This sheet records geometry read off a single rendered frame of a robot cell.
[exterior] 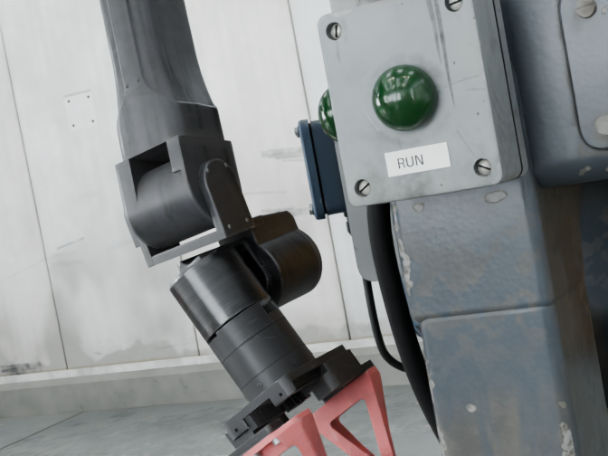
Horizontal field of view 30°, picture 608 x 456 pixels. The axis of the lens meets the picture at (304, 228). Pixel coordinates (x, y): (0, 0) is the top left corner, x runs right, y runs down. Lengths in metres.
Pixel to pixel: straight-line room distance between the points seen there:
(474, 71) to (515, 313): 0.12
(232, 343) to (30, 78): 6.57
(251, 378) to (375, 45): 0.34
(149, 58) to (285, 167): 5.57
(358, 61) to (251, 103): 5.95
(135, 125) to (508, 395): 0.38
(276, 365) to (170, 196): 0.14
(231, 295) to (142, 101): 0.15
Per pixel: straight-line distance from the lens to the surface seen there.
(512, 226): 0.55
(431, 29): 0.51
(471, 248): 0.56
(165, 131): 0.81
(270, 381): 0.79
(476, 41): 0.50
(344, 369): 0.82
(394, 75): 0.50
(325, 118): 0.54
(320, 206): 1.02
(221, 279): 0.80
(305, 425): 0.75
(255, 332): 0.80
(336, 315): 6.38
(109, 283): 7.12
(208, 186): 0.79
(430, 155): 0.51
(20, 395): 7.68
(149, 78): 0.83
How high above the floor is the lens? 1.26
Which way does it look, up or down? 3 degrees down
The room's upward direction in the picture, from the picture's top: 10 degrees counter-clockwise
